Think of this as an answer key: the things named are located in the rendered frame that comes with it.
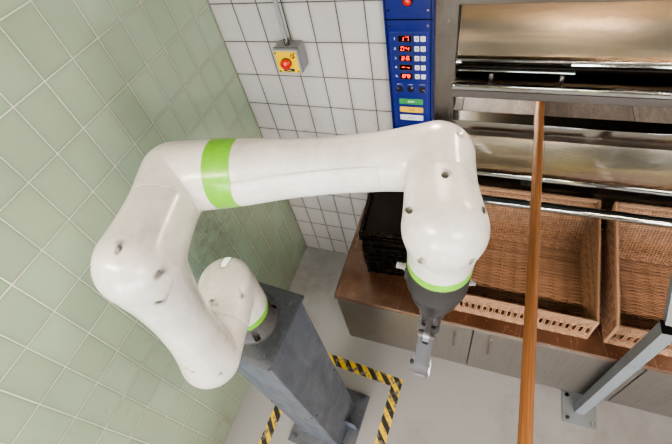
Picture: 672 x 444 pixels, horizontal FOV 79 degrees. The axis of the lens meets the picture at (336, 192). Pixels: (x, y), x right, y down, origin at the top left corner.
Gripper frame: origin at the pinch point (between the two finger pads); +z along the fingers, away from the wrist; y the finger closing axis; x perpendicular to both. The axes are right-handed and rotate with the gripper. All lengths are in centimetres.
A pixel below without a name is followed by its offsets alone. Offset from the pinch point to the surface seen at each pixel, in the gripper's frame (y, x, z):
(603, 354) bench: -47, 59, 84
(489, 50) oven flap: -95, 0, -5
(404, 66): -93, -27, 2
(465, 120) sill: -97, -4, 26
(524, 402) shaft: -1.6, 22.3, 24.9
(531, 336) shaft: -17.0, 22.7, 24.2
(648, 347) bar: -40, 63, 58
